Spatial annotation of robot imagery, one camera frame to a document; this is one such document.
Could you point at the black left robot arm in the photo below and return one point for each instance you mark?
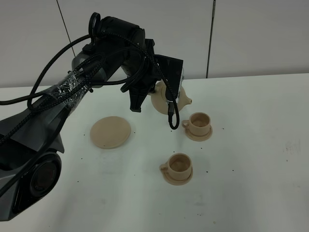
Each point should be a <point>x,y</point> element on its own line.
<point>30,141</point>

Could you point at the beige teacup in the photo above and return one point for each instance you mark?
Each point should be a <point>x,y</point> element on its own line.
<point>198,124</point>
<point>178,166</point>

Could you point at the beige near cup saucer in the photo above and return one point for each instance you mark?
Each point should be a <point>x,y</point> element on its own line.
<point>174,182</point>

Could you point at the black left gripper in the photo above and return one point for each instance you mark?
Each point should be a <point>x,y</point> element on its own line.
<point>154,70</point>

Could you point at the beige teapot saucer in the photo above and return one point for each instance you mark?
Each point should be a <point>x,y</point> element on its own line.
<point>110,132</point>

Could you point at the beige far cup saucer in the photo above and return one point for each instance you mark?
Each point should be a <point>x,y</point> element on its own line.
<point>200,138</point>

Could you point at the beige far teacup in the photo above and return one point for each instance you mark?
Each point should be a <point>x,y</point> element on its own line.
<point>198,124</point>

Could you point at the beige cup saucer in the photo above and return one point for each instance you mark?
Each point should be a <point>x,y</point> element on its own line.
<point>200,138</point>
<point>174,182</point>

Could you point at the beige ceramic teapot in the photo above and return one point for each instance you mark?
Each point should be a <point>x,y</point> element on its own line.
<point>159,101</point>

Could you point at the beige near teacup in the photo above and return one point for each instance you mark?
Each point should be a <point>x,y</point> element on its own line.
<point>178,166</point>

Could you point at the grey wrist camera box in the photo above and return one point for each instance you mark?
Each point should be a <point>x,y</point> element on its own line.
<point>181,87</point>

